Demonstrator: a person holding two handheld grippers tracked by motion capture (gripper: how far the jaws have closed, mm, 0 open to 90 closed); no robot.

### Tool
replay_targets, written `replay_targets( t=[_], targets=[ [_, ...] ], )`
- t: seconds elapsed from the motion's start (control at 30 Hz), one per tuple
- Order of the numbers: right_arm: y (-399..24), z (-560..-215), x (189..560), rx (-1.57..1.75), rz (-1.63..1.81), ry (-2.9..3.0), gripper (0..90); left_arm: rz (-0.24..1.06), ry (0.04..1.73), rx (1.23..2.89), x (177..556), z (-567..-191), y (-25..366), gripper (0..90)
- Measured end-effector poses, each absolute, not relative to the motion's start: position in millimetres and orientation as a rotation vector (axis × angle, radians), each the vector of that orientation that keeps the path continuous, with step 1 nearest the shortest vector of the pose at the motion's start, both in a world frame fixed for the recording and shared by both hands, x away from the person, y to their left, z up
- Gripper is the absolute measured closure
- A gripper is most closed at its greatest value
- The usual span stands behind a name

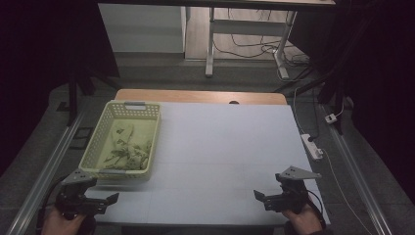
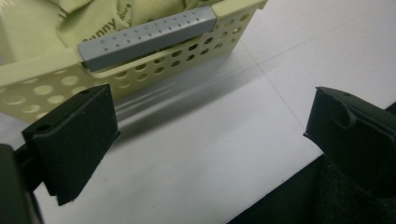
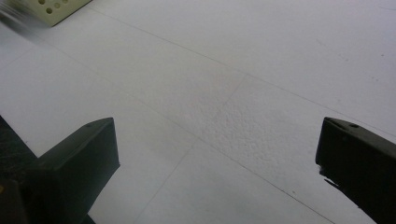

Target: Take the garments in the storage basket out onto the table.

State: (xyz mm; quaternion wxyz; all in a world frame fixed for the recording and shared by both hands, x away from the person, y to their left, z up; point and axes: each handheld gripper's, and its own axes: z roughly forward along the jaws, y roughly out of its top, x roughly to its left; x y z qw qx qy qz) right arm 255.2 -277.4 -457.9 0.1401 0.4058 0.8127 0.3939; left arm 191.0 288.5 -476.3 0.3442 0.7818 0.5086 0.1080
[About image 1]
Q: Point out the aluminium rail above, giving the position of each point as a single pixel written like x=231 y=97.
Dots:
x=45 y=173
x=359 y=176

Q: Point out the patterned pale green cloth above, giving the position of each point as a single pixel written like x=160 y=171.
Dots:
x=130 y=150

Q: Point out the small white adapter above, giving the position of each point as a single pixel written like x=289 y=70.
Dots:
x=331 y=118

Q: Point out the white power strip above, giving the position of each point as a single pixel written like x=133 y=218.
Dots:
x=311 y=147

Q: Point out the pale yellow plastic basket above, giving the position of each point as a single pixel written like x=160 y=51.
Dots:
x=98 y=143

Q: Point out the white-legged desk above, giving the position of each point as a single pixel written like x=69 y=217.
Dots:
x=248 y=27

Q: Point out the wooden table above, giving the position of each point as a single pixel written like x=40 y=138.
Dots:
x=195 y=96

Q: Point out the black stand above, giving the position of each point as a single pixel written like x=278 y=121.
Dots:
x=78 y=78
x=332 y=84

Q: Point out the white table cover sheet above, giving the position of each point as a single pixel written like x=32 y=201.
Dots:
x=228 y=156

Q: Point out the person's right hand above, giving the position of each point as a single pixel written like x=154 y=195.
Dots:
x=305 y=222

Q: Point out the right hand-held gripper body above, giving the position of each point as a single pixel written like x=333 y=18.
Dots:
x=292 y=192

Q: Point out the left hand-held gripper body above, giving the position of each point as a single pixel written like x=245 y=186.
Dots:
x=75 y=195

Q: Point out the person's left hand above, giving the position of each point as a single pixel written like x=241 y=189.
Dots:
x=62 y=223

